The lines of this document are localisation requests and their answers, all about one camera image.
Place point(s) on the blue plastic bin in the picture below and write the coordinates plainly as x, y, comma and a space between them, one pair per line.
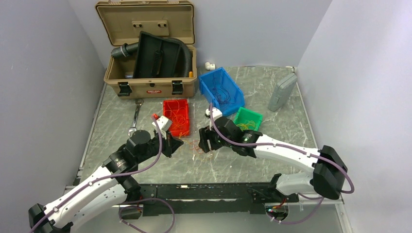
221, 90

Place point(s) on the black tray insert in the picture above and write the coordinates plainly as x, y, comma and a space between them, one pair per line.
156, 57

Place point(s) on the grey plastic case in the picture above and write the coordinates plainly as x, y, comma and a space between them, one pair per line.
282, 92

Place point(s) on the silver combination wrench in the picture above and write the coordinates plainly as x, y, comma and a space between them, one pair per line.
132, 129

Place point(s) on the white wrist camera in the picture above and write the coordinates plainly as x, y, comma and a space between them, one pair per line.
161, 125
214, 113

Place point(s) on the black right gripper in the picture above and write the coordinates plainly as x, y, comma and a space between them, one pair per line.
205, 134

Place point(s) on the red plastic bin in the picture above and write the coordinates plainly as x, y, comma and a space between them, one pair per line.
177, 110

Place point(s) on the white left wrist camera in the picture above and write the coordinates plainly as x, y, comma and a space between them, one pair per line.
161, 125

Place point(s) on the white pipe elbow fitting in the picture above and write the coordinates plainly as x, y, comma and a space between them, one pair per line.
209, 66

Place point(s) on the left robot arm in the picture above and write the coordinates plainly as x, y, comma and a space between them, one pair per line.
111, 183

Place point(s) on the tan open toolbox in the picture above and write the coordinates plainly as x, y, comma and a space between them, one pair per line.
124, 20

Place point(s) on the green plastic bin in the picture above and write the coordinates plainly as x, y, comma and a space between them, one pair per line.
247, 119

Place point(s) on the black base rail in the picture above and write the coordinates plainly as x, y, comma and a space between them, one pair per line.
203, 198

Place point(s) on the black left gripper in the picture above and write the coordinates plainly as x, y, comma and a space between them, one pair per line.
172, 144

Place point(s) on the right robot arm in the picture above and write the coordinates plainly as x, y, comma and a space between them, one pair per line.
321, 170

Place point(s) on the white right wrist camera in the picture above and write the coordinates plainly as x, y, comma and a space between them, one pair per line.
214, 113

